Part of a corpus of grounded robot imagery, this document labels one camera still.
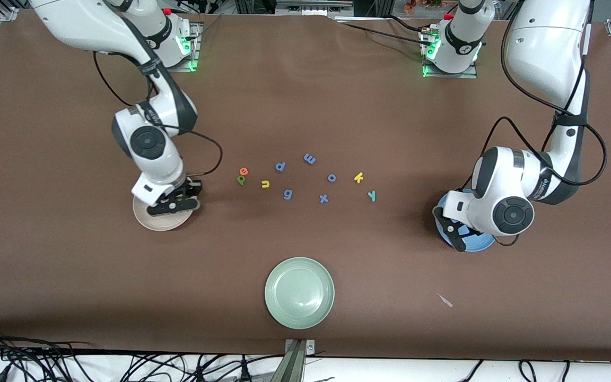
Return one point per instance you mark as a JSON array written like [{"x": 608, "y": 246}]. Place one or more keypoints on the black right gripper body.
[{"x": 193, "y": 187}]

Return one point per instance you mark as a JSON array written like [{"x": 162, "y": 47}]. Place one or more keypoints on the green foam letter p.
[{"x": 241, "y": 180}]

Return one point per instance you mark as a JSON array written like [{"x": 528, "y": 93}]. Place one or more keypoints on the teal foam letter y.
[{"x": 372, "y": 197}]

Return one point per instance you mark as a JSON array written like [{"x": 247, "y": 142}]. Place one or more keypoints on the yellow foam letter k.
[{"x": 358, "y": 178}]

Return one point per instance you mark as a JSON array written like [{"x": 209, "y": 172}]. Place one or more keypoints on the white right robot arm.
[{"x": 146, "y": 143}]

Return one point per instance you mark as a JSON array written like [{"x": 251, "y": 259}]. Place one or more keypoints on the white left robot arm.
[{"x": 512, "y": 175}]

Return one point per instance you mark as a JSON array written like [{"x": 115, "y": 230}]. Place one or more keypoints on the blue plate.
[{"x": 483, "y": 244}]

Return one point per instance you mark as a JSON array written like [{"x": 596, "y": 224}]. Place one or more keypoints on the beige brown plate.
[{"x": 167, "y": 223}]

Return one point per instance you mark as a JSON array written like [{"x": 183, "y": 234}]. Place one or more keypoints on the blue foam letter p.
[{"x": 278, "y": 169}]

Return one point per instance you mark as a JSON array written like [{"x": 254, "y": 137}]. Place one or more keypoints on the blue foam letter g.
[{"x": 287, "y": 198}]

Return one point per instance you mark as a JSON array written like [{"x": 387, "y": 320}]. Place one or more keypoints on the blue foam letter m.
[{"x": 310, "y": 159}]

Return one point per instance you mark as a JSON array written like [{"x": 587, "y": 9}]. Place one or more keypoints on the brown table cover sheet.
[{"x": 72, "y": 276}]

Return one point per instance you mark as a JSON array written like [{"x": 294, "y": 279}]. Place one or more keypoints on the pale green plate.
[{"x": 299, "y": 293}]

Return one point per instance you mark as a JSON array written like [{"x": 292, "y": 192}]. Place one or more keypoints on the grey power strip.
[{"x": 311, "y": 8}]

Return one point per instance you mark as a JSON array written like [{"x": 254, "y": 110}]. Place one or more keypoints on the orange brown clutter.
[{"x": 422, "y": 5}]

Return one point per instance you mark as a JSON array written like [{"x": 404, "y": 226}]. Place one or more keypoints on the aluminium clamp bracket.
[{"x": 296, "y": 361}]

